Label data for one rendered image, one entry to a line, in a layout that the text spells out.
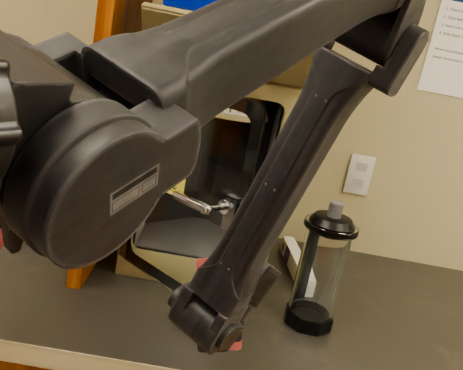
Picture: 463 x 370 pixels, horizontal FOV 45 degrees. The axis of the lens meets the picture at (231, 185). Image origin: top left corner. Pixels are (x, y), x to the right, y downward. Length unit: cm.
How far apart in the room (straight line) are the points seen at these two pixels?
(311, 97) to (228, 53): 25
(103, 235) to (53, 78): 8
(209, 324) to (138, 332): 41
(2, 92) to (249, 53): 17
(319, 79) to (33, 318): 71
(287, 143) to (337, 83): 8
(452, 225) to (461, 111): 33
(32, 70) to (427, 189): 151
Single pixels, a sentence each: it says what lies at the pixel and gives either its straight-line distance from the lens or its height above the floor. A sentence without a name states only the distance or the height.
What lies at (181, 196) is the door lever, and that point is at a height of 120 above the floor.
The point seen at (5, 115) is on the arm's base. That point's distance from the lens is 22.
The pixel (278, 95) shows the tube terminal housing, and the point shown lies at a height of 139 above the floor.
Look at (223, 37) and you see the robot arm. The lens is 33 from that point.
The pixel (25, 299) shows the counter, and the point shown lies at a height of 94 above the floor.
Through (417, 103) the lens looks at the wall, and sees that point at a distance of 162.
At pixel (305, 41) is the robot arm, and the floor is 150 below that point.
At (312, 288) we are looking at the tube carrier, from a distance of 112.
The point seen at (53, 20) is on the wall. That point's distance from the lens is 161.
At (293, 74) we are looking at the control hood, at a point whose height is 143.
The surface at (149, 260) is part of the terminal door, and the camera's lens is 114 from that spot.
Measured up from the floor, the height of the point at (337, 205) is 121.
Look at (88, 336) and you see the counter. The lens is 104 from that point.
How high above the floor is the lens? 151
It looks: 16 degrees down
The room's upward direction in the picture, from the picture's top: 11 degrees clockwise
